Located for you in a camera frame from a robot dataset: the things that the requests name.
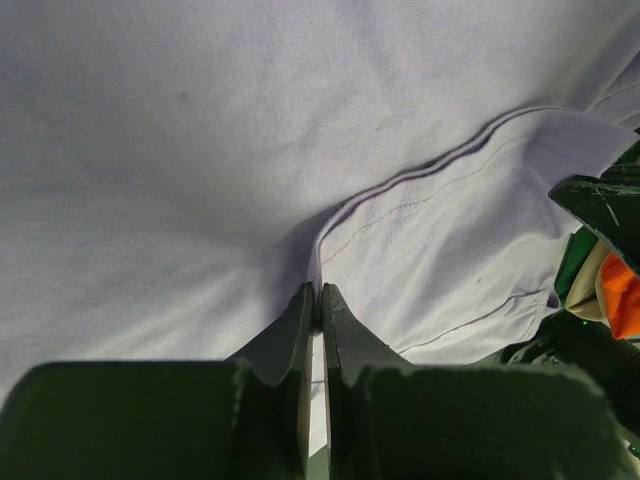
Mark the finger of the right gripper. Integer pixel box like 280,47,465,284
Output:
549,174,640,275

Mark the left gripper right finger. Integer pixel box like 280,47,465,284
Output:
321,284,637,479

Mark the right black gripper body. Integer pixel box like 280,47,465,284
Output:
500,144,639,467

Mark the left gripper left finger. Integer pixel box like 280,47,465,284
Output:
1,283,314,479

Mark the purple t shirt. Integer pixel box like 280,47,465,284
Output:
0,0,640,416

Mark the beige folded t shirt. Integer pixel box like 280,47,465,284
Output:
565,240,611,325

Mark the orange folded t shirt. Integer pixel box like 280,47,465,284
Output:
596,253,639,339

